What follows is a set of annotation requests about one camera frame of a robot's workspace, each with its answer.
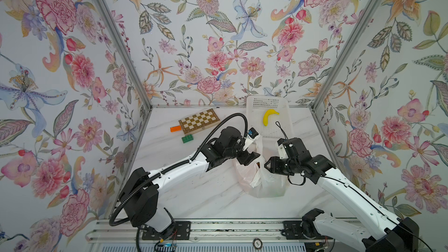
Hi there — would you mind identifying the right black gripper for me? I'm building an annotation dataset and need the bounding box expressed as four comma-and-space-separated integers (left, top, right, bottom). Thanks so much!
262, 156, 299, 176

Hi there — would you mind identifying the white translucent plastic bag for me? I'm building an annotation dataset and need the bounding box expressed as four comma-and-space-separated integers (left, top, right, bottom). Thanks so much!
233, 135, 287, 198

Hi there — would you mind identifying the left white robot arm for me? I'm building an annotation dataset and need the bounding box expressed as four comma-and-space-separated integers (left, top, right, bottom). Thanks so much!
109, 127, 262, 233

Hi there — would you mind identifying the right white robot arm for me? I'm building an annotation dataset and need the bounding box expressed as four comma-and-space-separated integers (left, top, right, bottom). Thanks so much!
264, 138, 420, 252

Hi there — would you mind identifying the white perforated plastic basket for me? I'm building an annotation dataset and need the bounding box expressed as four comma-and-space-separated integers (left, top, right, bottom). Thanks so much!
246, 95, 295, 140

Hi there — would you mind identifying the yellow banana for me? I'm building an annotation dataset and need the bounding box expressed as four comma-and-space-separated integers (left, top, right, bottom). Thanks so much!
262, 109, 279, 127

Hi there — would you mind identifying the wooden folding chessboard box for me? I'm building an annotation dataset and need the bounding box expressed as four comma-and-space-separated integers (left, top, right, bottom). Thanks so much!
178, 108, 221, 135

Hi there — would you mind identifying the green toy building brick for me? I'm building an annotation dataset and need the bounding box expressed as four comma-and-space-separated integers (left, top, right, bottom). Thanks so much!
182, 135, 194, 144

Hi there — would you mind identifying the orange toy building brick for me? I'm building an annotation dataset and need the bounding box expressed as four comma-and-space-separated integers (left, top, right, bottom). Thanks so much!
170, 126, 182, 133

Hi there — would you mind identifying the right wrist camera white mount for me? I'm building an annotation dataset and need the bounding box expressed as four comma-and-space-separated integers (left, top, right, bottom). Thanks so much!
277, 145, 289, 160

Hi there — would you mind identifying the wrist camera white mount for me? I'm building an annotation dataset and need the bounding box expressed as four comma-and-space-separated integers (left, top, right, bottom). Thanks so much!
277, 145, 289, 160
243, 128, 260, 151

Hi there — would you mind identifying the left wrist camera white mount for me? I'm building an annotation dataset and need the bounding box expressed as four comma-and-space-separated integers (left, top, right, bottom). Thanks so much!
243, 128, 260, 151

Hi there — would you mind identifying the black corrugated cable hose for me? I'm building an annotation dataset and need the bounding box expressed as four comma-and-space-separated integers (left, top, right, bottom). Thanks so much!
108, 112, 249, 227

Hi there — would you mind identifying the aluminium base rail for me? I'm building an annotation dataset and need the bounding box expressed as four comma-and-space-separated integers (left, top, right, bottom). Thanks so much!
85, 218, 368, 252

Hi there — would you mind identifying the aluminium back bottom rail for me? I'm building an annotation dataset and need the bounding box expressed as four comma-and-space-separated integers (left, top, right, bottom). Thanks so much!
152, 104, 313, 109

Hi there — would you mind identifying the aluminium corner post right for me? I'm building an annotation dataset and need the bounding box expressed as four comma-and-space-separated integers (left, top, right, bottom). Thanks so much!
309, 0, 380, 112

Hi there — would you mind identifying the aluminium corner post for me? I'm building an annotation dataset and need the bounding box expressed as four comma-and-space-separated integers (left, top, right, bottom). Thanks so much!
309, 0, 380, 112
93, 0, 152, 112

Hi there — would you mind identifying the aluminium corner post left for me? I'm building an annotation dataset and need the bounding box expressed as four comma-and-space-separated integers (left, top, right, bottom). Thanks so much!
93, 0, 152, 112

